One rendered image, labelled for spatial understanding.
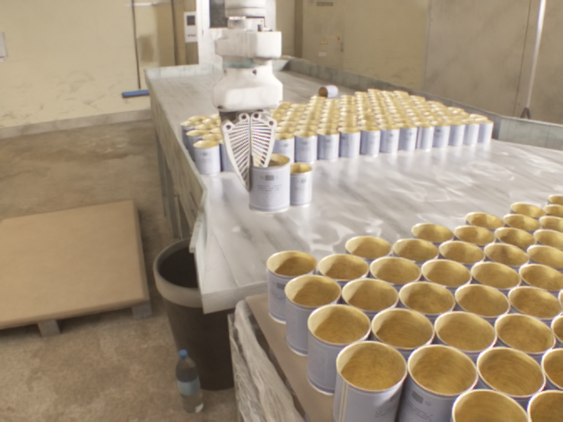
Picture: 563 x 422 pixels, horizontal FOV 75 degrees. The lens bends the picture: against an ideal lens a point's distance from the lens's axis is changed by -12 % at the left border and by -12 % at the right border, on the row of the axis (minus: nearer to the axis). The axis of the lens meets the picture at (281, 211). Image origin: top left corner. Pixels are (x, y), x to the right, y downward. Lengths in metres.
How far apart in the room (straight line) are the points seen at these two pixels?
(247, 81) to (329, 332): 0.35
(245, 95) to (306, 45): 6.61
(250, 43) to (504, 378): 0.48
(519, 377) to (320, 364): 0.21
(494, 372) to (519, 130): 1.30
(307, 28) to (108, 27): 3.17
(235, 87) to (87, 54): 6.45
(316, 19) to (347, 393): 7.01
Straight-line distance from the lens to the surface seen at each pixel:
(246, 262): 0.72
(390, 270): 0.60
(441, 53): 4.26
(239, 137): 0.63
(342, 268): 0.60
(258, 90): 0.60
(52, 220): 3.42
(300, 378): 0.51
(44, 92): 7.15
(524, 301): 0.60
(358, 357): 0.45
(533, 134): 1.71
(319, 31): 7.29
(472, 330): 0.52
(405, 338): 0.51
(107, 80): 7.02
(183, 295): 1.53
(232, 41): 0.57
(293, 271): 0.61
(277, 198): 0.65
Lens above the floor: 1.47
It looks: 26 degrees down
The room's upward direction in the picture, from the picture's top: straight up
